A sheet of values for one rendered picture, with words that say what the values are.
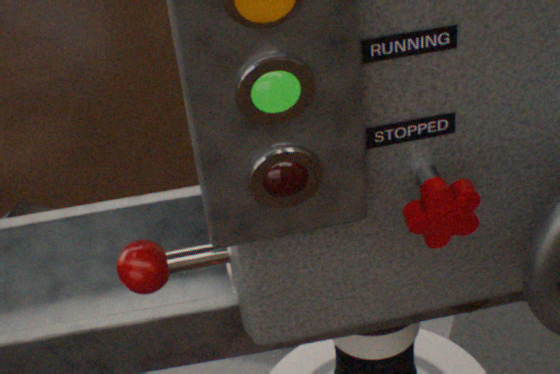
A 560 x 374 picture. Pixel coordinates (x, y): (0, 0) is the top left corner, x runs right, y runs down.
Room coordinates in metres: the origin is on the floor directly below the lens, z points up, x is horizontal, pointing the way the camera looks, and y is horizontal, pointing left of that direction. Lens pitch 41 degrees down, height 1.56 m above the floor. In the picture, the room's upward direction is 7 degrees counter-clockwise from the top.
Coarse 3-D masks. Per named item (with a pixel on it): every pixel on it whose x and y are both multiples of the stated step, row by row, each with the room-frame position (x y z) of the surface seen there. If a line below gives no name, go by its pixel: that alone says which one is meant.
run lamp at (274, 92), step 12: (276, 72) 0.36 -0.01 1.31; (264, 84) 0.36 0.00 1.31; (276, 84) 0.36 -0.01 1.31; (288, 84) 0.36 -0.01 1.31; (252, 96) 0.36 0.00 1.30; (264, 96) 0.36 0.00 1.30; (276, 96) 0.36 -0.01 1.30; (288, 96) 0.36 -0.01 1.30; (264, 108) 0.36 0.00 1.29; (276, 108) 0.36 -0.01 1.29; (288, 108) 0.36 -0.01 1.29
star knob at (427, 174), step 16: (416, 176) 0.39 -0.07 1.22; (432, 176) 0.38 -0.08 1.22; (432, 192) 0.36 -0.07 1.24; (448, 192) 0.36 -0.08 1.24; (464, 192) 0.36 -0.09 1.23; (416, 208) 0.36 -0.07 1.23; (432, 208) 0.35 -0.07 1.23; (448, 208) 0.35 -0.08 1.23; (464, 208) 0.35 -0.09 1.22; (416, 224) 0.35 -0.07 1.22; (432, 224) 0.35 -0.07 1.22; (448, 224) 0.35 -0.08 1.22; (464, 224) 0.35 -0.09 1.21; (432, 240) 0.35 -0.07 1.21; (448, 240) 0.35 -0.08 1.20
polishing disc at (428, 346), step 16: (432, 336) 0.58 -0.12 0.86; (304, 352) 0.58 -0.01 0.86; (320, 352) 0.58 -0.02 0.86; (416, 352) 0.56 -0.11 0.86; (432, 352) 0.56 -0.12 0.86; (448, 352) 0.56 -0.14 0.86; (464, 352) 0.56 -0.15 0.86; (288, 368) 0.56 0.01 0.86; (304, 368) 0.56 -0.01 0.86; (320, 368) 0.56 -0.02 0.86; (416, 368) 0.54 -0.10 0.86; (432, 368) 0.54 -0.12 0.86; (448, 368) 0.54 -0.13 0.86; (464, 368) 0.54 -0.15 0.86; (480, 368) 0.54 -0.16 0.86
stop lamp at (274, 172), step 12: (276, 168) 0.36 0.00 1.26; (288, 168) 0.36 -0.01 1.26; (300, 168) 0.36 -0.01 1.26; (264, 180) 0.36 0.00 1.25; (276, 180) 0.36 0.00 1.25; (288, 180) 0.36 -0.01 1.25; (300, 180) 0.36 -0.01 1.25; (276, 192) 0.36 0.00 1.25; (288, 192) 0.36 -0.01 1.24; (300, 192) 0.36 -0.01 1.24
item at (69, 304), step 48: (192, 192) 0.54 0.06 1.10; (0, 240) 0.52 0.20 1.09; (48, 240) 0.52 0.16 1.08; (96, 240) 0.53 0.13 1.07; (192, 240) 0.54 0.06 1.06; (0, 288) 0.51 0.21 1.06; (48, 288) 0.50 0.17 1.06; (96, 288) 0.50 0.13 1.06; (192, 288) 0.49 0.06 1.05; (0, 336) 0.42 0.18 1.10; (48, 336) 0.42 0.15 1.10; (96, 336) 0.42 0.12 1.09; (144, 336) 0.42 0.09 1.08; (192, 336) 0.42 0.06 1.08; (240, 336) 0.43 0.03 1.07; (336, 336) 0.43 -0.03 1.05
